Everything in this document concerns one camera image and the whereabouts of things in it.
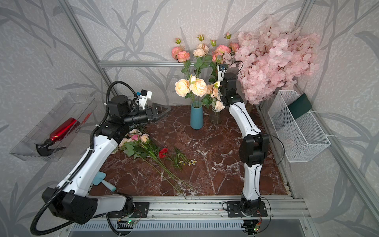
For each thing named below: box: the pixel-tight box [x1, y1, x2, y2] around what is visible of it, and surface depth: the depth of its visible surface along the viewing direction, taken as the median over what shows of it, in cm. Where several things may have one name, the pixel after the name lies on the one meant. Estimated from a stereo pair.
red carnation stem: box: [158, 148, 174, 162], surface depth 92 cm
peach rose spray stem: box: [192, 34, 213, 78], surface depth 84 cm
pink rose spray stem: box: [171, 37, 192, 79], surface depth 84 cm
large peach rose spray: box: [174, 75, 208, 108], surface depth 62 cm
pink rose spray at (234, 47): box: [224, 32, 240, 56], surface depth 85 cm
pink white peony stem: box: [111, 128, 152, 164], surface depth 94 cm
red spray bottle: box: [36, 118, 81, 157], surface depth 63 cm
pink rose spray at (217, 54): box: [208, 39, 232, 84], surface depth 77 cm
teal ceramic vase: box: [190, 101, 204, 130], surface depth 98 cm
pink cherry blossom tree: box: [234, 16, 321, 106], surface depth 73 cm
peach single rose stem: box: [205, 80, 226, 112], surface depth 72 cm
